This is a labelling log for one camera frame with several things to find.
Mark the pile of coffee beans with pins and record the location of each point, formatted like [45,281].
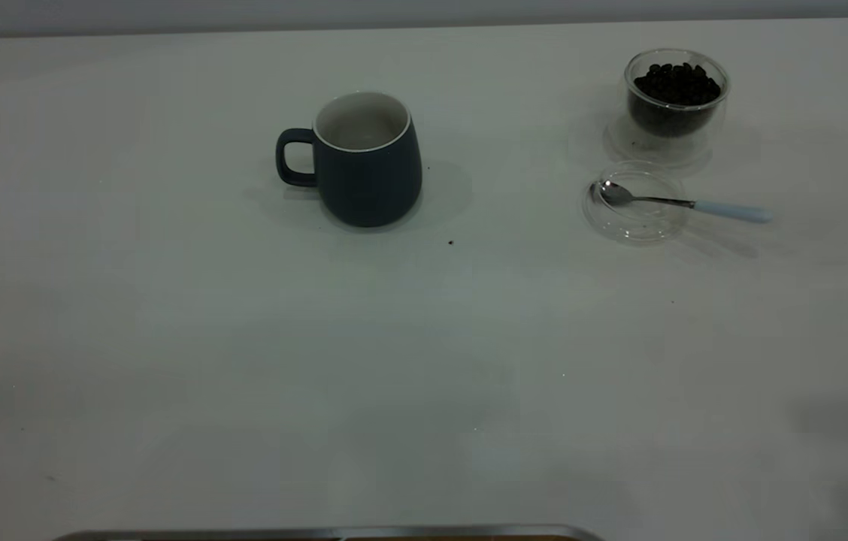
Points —
[676,83]

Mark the clear double-walled glass cup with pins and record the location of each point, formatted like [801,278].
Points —
[664,143]

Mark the dark grey ceramic mug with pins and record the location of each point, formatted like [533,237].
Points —
[367,184]

